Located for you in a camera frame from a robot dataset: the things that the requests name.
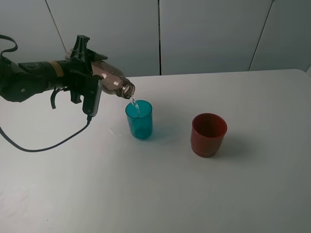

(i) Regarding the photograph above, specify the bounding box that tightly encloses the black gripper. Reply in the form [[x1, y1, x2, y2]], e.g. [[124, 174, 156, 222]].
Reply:
[[65, 35, 108, 103]]

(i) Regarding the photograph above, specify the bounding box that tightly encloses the clear brown plastic bottle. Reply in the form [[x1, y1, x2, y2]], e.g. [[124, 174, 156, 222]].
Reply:
[[63, 49, 135, 99]]

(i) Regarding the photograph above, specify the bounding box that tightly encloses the teal translucent plastic cup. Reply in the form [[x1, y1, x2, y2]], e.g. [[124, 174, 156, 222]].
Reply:
[[125, 100, 153, 140]]

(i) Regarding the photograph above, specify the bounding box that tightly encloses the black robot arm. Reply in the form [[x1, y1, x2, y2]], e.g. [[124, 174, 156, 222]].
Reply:
[[0, 35, 107, 103]]

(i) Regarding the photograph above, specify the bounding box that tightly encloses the red plastic cup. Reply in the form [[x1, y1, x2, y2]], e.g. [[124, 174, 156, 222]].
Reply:
[[190, 113, 227, 158]]

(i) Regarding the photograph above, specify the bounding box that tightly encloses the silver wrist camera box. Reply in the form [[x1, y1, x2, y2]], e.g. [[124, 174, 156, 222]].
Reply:
[[68, 70, 102, 117]]

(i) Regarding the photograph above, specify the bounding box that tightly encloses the black camera cable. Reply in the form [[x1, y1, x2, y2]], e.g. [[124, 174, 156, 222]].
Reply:
[[0, 34, 93, 152]]

